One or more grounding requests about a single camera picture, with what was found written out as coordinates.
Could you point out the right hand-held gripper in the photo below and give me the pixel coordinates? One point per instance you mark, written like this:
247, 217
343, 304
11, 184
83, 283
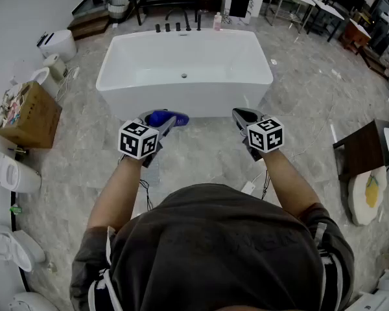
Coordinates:
266, 134

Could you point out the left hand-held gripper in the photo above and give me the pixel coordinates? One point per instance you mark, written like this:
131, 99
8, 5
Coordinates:
137, 139

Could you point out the dark blue round object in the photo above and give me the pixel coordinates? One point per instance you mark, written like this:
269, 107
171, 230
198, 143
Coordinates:
168, 118

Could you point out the white bathtub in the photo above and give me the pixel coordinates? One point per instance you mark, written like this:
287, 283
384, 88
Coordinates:
184, 60

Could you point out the person's right forearm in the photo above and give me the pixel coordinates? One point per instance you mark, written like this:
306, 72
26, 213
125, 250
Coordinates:
288, 183

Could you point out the person's left forearm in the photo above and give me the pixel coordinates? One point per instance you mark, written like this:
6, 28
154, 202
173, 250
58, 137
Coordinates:
116, 193

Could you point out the white power strip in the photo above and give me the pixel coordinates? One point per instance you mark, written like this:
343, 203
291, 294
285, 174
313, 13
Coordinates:
248, 187

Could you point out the black faucet knob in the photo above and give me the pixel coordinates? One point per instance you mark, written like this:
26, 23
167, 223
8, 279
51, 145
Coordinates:
157, 28
178, 26
168, 27

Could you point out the pink bottle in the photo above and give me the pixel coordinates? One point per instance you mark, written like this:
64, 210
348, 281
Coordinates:
217, 22

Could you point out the small beige appliance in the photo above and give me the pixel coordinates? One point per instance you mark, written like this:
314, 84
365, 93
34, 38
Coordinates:
55, 66

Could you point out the brown wooden step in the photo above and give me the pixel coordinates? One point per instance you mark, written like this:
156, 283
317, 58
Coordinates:
89, 24

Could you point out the white toilet bowl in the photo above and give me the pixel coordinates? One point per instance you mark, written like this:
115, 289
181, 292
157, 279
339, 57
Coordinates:
45, 79

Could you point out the dark wooden stool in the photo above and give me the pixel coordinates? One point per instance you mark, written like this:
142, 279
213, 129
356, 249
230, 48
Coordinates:
360, 151

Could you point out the white ribbed basket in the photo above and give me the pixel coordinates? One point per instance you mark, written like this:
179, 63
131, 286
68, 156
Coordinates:
118, 8

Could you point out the brown cardboard box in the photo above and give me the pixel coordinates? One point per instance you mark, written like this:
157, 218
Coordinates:
35, 118

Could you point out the white rounded appliance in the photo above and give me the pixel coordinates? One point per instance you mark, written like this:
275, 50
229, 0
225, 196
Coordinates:
60, 45

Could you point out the person's dark grey shirt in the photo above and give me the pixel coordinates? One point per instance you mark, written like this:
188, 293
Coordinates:
214, 251

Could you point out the brown wooden cabinet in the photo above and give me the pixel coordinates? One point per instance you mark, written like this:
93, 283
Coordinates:
356, 34

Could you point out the round mat with lemon print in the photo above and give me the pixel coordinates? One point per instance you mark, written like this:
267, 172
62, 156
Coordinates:
366, 193

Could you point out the white toilet with closed lid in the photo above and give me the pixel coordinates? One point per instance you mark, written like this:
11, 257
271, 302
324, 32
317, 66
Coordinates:
9, 173

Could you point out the small green tag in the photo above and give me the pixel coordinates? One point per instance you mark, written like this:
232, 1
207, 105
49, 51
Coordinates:
15, 210

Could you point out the white toilet with open lid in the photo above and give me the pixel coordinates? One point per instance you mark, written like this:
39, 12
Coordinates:
16, 248

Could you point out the white boxed fixtures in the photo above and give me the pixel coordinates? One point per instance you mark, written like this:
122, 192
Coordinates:
382, 293

